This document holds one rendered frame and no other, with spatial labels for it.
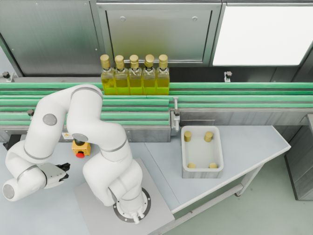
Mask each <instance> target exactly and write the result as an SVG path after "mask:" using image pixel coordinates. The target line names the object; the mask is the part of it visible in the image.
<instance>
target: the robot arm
mask: <svg viewBox="0 0 313 235"><path fill-rule="evenodd" d="M102 103H103V94H102V92H101V90H100V89H99V88H98V87H96V86H94V85H92V84H81V85H77V86H74V87H71V88H68V89H65V90H61V91H58V92H55V93H52V94H50V95H48V96H46V97H44V98H42V99H41V100H40V101H39V102H38V104H37V106H36V109H35V112H34V115H33V118H32V121H31V124H30V127H29V129H28V132H27V136H26V139H25V140H22V141H19V142H18V143H16V144H14V145H13V146H12V147H11V148H10V149H9V150H8V152H7V155H6V159H5V164H6V167H7V168H8V170H9V171H10V173H11V174H12V175H13V176H14V178H12V179H9V180H7V181H6V182H5V183H4V185H3V188H2V191H3V194H4V196H5V198H6V199H7V200H9V201H17V200H20V199H22V198H24V197H26V196H28V195H30V194H32V193H34V192H36V191H38V190H41V189H43V188H44V189H47V188H52V187H55V186H57V185H60V184H62V183H63V182H64V180H63V179H67V178H68V177H69V175H68V174H67V173H66V171H68V170H69V169H70V164H69V163H65V164H62V165H53V164H52V163H49V162H47V163H44V162H46V161H48V160H49V159H50V158H51V156H52V154H53V152H54V149H55V147H56V145H57V143H58V141H59V139H60V137H61V134H62V131H63V127H64V123H65V119H66V115H67V114H68V117H67V130H68V132H69V134H70V135H71V136H72V137H73V138H75V139H77V140H79V141H82V142H88V143H93V144H97V145H98V146H99V148H100V151H99V152H98V153H97V154H96V155H95V156H93V157H92V158H91V159H90V160H89V161H87V162H86V163H85V165H84V166H83V170H82V171H83V175H84V177H85V179H86V181H87V183H88V185H89V186H90V188H91V190H92V192H93V194H94V196H95V197H96V198H97V200H98V201H99V202H100V203H101V204H103V205H104V206H107V207H109V206H112V205H113V204H115V203H116V206H117V209H118V211H119V213H120V214H121V215H122V216H124V217H126V218H130V219H132V218H133V219H134V222H135V224H138V223H140V221H139V219H138V217H139V216H140V217H141V218H143V217H144V216H143V213H144V211H145V210H146V208H147V197H146V195H145V193H144V192H143V191H142V186H141V182H142V178H143V172H142V168H141V166H140V165H139V163H138V162H137V161H136V160H134V159H133V157H132V152H131V149H130V146H129V142H128V139H127V136H126V132H125V130H124V128H123V127H122V126H121V125H120V124H119V123H116V122H104V121H101V120H100V119H101V111H102ZM40 163H44V164H42V165H40V166H37V165H36V164H40Z"/></svg>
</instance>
